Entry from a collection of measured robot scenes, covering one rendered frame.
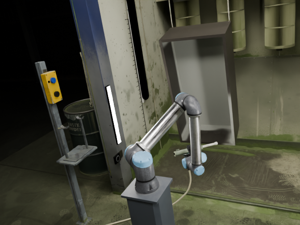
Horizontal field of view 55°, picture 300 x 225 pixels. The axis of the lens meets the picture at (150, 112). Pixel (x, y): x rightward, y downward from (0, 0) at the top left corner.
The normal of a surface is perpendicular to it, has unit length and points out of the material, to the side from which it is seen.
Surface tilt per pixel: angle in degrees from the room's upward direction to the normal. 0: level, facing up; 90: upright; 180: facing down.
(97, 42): 90
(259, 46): 90
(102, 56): 90
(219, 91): 102
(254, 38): 90
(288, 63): 57
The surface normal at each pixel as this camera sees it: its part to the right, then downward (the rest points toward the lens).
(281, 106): -0.44, -0.19
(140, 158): -0.11, -0.90
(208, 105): -0.36, 0.55
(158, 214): 0.32, 0.28
